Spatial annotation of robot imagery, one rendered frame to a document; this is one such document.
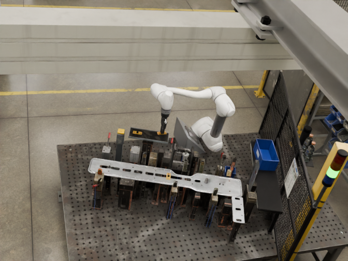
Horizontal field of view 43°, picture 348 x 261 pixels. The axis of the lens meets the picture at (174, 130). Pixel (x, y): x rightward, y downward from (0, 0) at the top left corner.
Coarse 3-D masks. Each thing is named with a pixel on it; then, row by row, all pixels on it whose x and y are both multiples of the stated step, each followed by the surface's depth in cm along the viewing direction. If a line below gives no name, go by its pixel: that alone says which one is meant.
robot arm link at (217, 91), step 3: (213, 87) 412; (216, 87) 414; (219, 87) 415; (213, 90) 409; (216, 90) 410; (219, 90) 411; (222, 90) 413; (213, 93) 409; (216, 93) 409; (219, 93) 408; (222, 93) 409; (225, 93) 412; (213, 96) 410; (216, 96) 408; (213, 99) 412
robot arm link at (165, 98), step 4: (164, 92) 380; (168, 92) 379; (160, 96) 384; (164, 96) 379; (168, 96) 378; (172, 96) 380; (160, 100) 385; (164, 100) 380; (168, 100) 379; (172, 100) 382; (164, 104) 382; (168, 104) 381; (172, 104) 386; (164, 108) 385; (168, 108) 385
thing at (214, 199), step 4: (212, 196) 380; (216, 196) 381; (212, 200) 377; (216, 200) 377; (212, 204) 380; (216, 204) 380; (208, 208) 392; (212, 208) 383; (208, 212) 391; (212, 212) 388; (208, 216) 392; (212, 216) 389; (204, 220) 401; (208, 220) 392; (204, 224) 398; (208, 224) 395
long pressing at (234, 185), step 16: (96, 160) 399; (112, 176) 388; (128, 176) 390; (144, 176) 393; (176, 176) 399; (192, 176) 401; (208, 176) 405; (208, 192) 390; (224, 192) 392; (240, 192) 395
